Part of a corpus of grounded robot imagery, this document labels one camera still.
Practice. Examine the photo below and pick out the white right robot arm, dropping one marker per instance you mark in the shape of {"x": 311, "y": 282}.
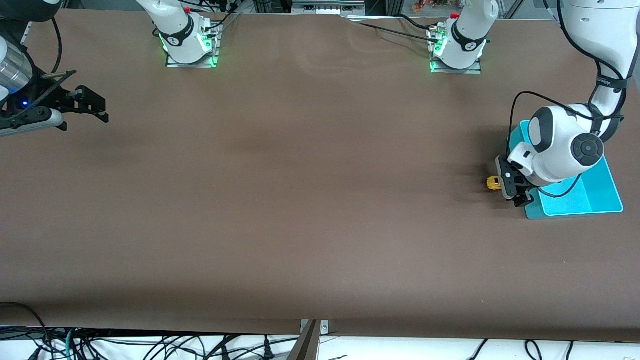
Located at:
{"x": 180, "y": 35}

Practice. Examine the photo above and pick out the turquoise plastic bin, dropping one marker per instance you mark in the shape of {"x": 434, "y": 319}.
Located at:
{"x": 595, "y": 195}

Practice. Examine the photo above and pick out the yellow toy beetle car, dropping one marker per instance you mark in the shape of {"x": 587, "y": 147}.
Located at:
{"x": 493, "y": 183}

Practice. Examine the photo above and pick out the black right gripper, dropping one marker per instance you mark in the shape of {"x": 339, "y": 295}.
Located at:
{"x": 50, "y": 102}

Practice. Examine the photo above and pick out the orange patterned object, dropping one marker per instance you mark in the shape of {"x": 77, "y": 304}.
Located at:
{"x": 430, "y": 6}

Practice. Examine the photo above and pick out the dark wedge-shaped bar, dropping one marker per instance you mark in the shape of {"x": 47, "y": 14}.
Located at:
{"x": 305, "y": 347}

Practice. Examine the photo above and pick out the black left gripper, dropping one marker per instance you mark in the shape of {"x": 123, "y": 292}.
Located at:
{"x": 523, "y": 198}

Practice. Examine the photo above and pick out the grey power strip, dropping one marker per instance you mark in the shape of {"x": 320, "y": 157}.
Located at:
{"x": 325, "y": 7}

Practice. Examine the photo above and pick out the small metal table bracket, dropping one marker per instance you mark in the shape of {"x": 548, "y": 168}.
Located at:
{"x": 325, "y": 327}

